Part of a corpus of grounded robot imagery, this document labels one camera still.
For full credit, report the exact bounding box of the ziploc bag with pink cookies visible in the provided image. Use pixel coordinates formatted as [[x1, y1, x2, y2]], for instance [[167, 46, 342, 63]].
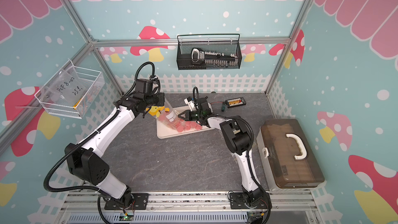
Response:
[[147, 99, 179, 129]]

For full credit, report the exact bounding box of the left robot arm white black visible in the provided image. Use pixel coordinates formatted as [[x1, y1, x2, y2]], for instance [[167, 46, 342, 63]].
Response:
[[43, 93, 165, 209]]

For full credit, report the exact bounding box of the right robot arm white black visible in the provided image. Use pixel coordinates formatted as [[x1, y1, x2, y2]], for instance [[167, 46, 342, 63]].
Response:
[[178, 97, 272, 212]]

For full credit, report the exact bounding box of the pile of pink cookies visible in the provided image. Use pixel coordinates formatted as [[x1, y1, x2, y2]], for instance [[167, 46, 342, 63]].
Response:
[[174, 120, 203, 133]]

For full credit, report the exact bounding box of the clear plastic bag with writing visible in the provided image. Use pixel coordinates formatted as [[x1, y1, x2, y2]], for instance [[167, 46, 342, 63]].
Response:
[[45, 68, 88, 107]]

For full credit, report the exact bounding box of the black box with orange items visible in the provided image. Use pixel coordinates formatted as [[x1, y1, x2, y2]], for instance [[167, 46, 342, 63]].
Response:
[[225, 97, 246, 108]]

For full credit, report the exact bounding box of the white plastic tray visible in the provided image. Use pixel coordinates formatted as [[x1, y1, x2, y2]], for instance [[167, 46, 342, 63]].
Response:
[[154, 113, 213, 139]]

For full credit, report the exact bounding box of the socket set in basket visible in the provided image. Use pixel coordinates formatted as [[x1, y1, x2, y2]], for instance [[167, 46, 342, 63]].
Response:
[[191, 48, 240, 69]]

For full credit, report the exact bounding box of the yellow item in white basket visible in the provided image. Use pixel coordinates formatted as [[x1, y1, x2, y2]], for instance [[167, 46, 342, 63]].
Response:
[[73, 92, 86, 110]]

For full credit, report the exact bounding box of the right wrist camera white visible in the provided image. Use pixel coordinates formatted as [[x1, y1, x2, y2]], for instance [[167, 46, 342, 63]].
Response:
[[184, 97, 197, 111]]

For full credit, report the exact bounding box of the green handled screwdriver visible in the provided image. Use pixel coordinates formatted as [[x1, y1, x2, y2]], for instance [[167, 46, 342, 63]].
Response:
[[221, 102, 226, 112]]

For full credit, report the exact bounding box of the black wire mesh basket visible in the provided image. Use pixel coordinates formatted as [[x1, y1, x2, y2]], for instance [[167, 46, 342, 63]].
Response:
[[176, 34, 242, 70]]

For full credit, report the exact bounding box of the white wire wall basket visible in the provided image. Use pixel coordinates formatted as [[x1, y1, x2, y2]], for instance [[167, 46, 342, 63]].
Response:
[[35, 60, 105, 119]]

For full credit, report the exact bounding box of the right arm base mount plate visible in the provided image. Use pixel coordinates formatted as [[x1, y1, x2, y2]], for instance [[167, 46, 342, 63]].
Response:
[[227, 191, 269, 210]]

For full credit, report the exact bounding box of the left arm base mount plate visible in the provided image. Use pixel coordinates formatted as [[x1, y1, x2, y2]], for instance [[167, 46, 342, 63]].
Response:
[[105, 193, 149, 211]]

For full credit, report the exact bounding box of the brown toolbox with white handle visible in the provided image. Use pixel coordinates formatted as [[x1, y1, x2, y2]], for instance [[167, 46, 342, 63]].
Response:
[[257, 119, 325, 192]]

